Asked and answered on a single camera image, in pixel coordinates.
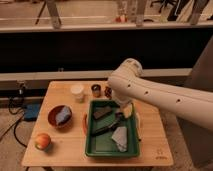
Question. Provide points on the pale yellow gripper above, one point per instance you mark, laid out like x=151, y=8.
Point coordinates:
x=127, y=110

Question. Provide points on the blue sponge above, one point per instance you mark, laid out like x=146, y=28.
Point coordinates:
x=63, y=116

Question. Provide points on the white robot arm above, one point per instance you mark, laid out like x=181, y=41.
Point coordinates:
x=190, y=104

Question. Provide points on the dark sponge block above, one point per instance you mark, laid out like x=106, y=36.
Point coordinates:
x=102, y=112

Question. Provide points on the white marker pen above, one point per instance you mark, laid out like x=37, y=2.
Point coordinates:
x=138, y=126

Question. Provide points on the small dark object in tray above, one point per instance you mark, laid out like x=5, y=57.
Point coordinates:
x=119, y=116

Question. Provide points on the black knife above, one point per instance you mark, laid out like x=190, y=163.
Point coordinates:
x=106, y=129

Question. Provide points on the bunch of dark grapes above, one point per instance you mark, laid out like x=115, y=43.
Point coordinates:
x=108, y=92

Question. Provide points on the grey folded cloth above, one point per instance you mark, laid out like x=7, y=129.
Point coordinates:
x=120, y=138

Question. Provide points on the green plastic tray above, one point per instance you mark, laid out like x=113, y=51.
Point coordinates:
x=109, y=133

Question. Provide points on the small dark metal cup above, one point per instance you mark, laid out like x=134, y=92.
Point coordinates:
x=96, y=90

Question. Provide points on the orange carrot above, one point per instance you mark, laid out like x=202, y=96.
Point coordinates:
x=84, y=124

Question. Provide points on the white plastic cup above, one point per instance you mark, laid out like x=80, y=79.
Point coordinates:
x=77, y=90

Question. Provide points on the dark red bowl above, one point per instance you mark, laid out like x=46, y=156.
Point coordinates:
x=52, y=117

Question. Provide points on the red yellow apple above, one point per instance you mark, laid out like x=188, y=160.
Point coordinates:
x=42, y=141

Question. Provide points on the orange object in background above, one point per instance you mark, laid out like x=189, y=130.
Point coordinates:
x=121, y=18

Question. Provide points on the blue power box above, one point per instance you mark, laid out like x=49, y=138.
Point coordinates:
x=31, y=112

